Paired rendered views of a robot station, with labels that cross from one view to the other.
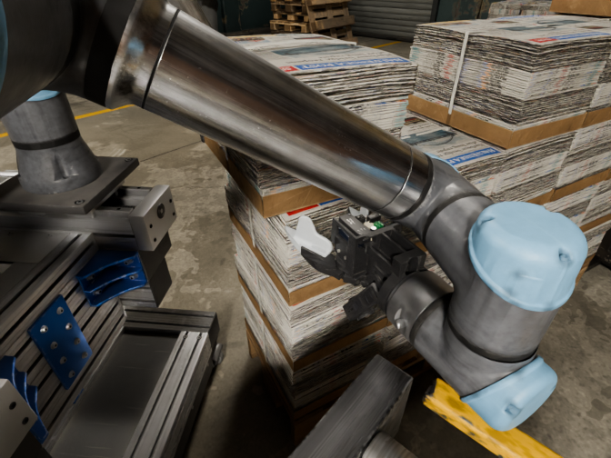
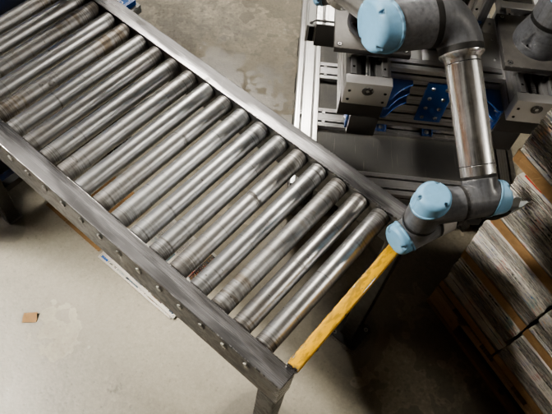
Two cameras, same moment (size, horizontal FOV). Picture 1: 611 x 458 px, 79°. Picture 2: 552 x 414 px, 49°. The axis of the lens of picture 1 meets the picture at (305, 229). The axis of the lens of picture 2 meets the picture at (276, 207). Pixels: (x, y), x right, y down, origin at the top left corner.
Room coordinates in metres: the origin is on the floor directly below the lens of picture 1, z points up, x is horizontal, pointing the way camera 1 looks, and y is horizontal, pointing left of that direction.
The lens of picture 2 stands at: (-0.20, -0.82, 2.04)
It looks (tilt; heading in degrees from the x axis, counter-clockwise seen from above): 58 degrees down; 81
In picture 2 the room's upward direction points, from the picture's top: 8 degrees clockwise
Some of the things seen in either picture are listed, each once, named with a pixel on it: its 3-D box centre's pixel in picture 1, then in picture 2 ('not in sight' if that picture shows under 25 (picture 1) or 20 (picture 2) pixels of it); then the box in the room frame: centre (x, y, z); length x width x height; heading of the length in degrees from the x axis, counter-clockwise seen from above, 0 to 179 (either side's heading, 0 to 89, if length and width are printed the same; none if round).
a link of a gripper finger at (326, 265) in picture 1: (330, 258); not in sight; (0.39, -0.03, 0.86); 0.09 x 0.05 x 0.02; 55
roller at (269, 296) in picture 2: not in sight; (304, 259); (-0.02, -0.19, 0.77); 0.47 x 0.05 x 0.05; 48
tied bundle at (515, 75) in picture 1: (495, 75); not in sight; (1.04, -0.51, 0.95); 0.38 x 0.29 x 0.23; 28
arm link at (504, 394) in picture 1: (479, 357); (413, 231); (0.22, -0.17, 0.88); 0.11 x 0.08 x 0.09; 28
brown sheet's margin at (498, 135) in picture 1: (485, 108); not in sight; (1.04, -0.51, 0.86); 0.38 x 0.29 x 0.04; 28
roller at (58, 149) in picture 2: not in sight; (113, 109); (-0.50, 0.24, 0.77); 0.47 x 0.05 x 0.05; 48
